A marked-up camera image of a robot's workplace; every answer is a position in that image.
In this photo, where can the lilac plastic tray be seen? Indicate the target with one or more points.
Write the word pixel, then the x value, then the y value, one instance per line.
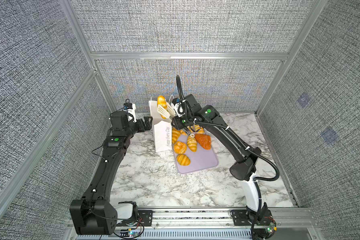
pixel 200 160

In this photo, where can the round orange knotted bun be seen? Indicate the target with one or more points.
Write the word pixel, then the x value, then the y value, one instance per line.
pixel 180 147

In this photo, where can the yellow bun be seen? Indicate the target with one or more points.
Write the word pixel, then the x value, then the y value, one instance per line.
pixel 183 160

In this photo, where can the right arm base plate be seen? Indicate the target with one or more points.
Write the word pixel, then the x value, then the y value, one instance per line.
pixel 243 217

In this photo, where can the small striped bread top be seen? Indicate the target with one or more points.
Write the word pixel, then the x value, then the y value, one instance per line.
pixel 199 129

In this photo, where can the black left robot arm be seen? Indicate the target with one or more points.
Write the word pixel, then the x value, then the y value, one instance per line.
pixel 93 214

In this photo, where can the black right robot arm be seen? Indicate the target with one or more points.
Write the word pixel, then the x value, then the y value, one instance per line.
pixel 244 169

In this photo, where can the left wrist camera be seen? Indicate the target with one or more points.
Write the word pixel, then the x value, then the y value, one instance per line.
pixel 130 108

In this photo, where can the aluminium cage frame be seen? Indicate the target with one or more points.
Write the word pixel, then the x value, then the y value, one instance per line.
pixel 97 53

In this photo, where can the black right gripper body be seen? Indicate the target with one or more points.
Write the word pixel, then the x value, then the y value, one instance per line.
pixel 183 121

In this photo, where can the steel tongs white tips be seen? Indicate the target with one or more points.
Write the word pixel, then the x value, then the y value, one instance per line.
pixel 168 111

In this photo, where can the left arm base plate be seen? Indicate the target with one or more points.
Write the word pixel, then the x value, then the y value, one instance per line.
pixel 145 217

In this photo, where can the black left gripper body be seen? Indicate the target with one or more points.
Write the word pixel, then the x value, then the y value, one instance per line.
pixel 139 127

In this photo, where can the aluminium front rail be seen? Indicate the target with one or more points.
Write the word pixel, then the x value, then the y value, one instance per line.
pixel 211 224

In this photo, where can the red-brown glazed croissant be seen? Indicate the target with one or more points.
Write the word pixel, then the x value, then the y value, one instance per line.
pixel 204 141

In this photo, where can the long striped bread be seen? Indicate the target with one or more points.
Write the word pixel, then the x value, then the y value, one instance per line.
pixel 161 100

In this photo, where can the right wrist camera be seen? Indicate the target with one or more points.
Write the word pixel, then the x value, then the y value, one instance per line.
pixel 177 106

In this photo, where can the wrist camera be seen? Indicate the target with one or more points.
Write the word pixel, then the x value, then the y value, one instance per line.
pixel 177 106
pixel 130 108

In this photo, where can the striped bread centre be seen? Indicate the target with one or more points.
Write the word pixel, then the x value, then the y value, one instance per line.
pixel 192 143

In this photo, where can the white paper bag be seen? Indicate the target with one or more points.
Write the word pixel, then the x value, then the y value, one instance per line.
pixel 162 129

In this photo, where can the striped croissant top left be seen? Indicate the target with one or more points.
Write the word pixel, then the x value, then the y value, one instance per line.
pixel 175 135

